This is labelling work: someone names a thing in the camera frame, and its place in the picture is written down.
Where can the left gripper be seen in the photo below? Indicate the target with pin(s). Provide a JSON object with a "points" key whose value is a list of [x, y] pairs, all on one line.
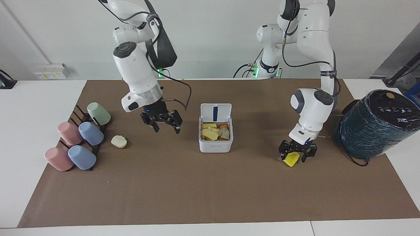
{"points": [[300, 145]]}

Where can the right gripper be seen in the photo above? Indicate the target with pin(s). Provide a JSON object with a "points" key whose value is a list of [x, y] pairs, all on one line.
{"points": [[156, 113]]}

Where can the yellow trash piece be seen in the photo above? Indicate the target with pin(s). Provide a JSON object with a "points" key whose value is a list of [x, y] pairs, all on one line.
{"points": [[292, 160]]}

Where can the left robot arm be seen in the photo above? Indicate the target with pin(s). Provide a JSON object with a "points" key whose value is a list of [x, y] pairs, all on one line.
{"points": [[313, 39]]}

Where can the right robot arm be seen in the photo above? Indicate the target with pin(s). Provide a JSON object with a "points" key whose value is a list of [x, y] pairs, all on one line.
{"points": [[136, 70]]}

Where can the yellow trash block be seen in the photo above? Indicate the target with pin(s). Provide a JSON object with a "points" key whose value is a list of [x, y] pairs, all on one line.
{"points": [[209, 126]]}

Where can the pale yellow trash slice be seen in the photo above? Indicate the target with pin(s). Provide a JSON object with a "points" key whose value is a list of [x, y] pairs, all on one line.
{"points": [[209, 133]]}

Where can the cream round trash piece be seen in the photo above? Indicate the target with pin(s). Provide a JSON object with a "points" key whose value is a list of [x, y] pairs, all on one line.
{"points": [[118, 141]]}

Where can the white bin with lid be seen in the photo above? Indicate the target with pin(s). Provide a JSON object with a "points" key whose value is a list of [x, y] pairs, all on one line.
{"points": [[215, 146]]}

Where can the orange trash piece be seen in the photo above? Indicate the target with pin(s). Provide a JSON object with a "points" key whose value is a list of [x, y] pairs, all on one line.
{"points": [[224, 126]]}

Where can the grey trash piece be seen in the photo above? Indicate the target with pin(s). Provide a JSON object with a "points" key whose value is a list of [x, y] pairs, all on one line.
{"points": [[225, 133]]}

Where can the dark wrapped cylinder bin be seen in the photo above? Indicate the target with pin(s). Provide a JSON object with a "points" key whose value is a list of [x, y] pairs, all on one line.
{"points": [[377, 126]]}

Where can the green cup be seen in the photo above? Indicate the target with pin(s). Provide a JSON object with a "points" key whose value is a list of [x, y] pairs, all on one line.
{"points": [[99, 113]]}

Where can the blue cup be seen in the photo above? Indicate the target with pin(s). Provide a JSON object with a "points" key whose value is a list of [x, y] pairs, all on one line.
{"points": [[81, 157], [91, 133]]}

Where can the dark brown cup rack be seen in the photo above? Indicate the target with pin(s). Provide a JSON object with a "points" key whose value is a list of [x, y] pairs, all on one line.
{"points": [[82, 117]]}

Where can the pink cup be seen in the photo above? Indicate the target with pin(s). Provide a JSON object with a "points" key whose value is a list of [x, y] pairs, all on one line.
{"points": [[69, 133], [58, 159]]}

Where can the black stand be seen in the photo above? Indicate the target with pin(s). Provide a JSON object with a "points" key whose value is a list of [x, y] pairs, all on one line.
{"points": [[6, 83], [402, 70]]}

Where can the white wall socket box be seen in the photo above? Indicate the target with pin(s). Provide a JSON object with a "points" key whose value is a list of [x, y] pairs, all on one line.
{"points": [[52, 72]]}

